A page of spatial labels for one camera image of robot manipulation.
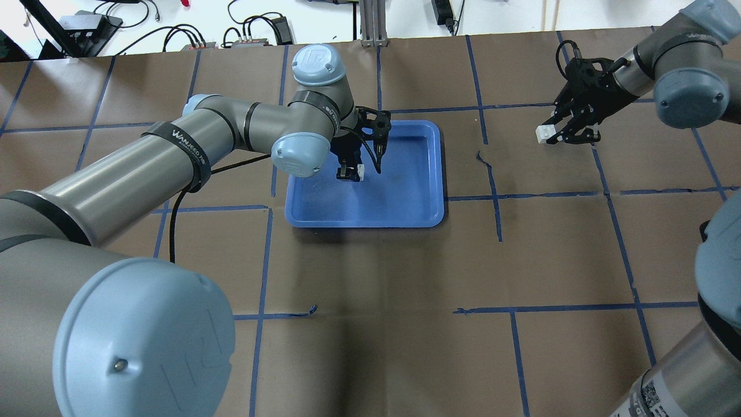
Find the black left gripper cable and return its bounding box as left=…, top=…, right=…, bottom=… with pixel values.
left=168, top=119, right=383, bottom=264

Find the blue plastic tray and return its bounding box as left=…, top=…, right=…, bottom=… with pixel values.
left=285, top=120, right=445, bottom=229

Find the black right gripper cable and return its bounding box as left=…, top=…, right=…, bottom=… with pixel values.
left=556, top=39, right=582, bottom=79

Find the aluminium frame post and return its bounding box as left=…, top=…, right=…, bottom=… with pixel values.
left=358, top=0, right=388, bottom=47

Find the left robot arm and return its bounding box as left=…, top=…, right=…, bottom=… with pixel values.
left=2, top=44, right=391, bottom=416

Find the black power adapter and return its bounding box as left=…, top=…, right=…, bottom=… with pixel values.
left=431, top=0, right=455, bottom=27

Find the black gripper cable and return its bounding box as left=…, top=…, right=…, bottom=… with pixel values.
left=168, top=119, right=383, bottom=264
left=556, top=39, right=582, bottom=79

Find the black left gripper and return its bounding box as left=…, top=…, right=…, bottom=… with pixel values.
left=331, top=106, right=391, bottom=181

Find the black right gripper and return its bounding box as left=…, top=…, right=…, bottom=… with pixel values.
left=541, top=57, right=637, bottom=145

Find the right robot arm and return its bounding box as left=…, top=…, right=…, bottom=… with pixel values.
left=535, top=1, right=739, bottom=416

